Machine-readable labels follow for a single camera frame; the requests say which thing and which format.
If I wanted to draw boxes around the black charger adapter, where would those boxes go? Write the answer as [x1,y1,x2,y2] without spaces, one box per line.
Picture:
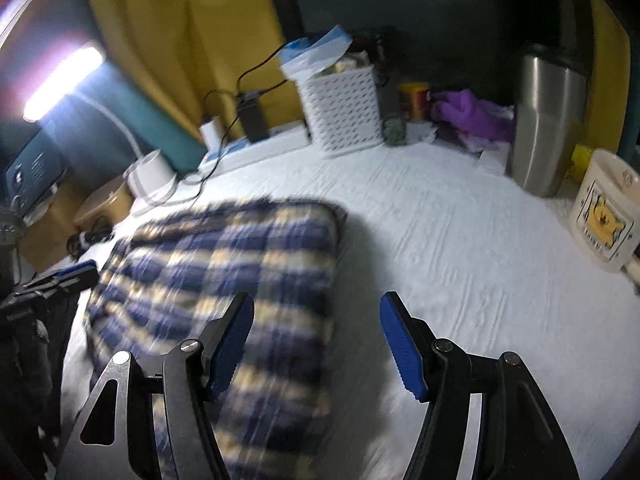
[236,91,269,144]

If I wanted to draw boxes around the brown paper bowl with lid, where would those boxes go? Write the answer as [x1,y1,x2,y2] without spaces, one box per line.
[74,176,134,231]

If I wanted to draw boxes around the white power strip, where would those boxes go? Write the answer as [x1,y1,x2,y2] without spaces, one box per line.
[198,122,310,174]

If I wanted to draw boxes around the white blue plastic bag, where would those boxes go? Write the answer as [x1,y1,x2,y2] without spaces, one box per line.
[278,25,352,84]

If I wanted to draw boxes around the tablet screen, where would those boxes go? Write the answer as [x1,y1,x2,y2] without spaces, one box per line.
[4,131,66,217]

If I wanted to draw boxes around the cream bear mug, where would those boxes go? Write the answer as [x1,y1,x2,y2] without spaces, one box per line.
[568,148,640,283]

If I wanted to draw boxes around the small green textured jar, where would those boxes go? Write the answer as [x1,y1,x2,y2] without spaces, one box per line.
[383,116,407,146]

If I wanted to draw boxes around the purple cloth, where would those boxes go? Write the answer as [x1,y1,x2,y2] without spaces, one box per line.
[431,89,514,143]

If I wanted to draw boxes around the white charger adapter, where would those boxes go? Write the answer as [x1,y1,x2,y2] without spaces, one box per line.
[200,116,226,153]

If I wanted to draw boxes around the stainless steel tumbler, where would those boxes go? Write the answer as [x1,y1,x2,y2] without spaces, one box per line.
[510,46,589,197]

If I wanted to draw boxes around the bundled black cable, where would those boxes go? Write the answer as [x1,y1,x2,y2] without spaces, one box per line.
[65,216,115,260]

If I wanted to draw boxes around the blue yellow plaid pants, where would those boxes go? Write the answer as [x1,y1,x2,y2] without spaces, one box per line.
[84,198,346,479]

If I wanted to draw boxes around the white perforated plastic basket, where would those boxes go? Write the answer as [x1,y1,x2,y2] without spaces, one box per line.
[297,66,383,158]

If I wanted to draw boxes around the white textured table cover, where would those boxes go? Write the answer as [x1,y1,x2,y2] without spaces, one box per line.
[44,123,640,480]

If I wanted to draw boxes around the cardboard box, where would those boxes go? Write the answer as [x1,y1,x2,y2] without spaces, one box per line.
[20,182,89,272]

